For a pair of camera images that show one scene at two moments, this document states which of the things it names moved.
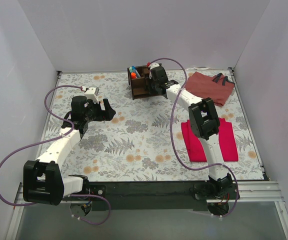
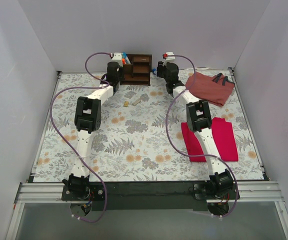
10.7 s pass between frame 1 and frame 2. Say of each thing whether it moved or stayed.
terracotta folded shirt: stayed
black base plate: stayed
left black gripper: moved
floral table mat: stayed
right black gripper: moved
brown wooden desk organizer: moved
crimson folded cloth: stayed
